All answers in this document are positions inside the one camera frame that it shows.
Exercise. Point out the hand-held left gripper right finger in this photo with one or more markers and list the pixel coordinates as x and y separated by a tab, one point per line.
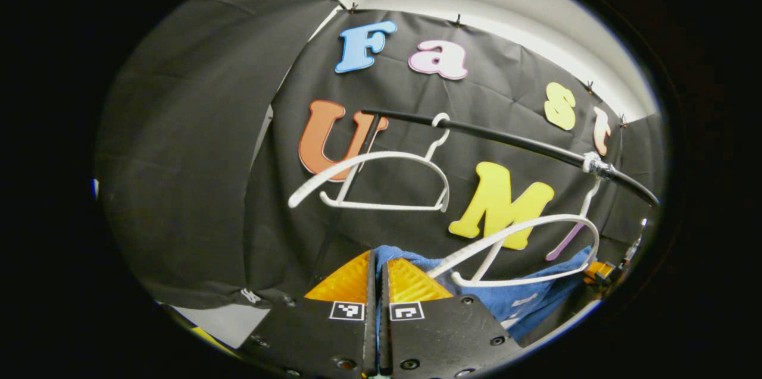
440	337

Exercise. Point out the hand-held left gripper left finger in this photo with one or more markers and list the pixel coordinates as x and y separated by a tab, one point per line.
321	337

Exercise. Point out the white plastic hanger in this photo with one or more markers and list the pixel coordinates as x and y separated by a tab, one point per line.
524	225
387	156

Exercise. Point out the blue shirt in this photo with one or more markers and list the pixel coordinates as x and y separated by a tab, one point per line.
536	301

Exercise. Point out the black backdrop cloth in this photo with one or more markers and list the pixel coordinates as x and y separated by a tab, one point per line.
190	159

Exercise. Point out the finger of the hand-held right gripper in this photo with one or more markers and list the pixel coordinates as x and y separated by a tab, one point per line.
600	272

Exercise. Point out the black clothes rack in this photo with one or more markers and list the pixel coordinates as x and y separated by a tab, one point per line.
518	140

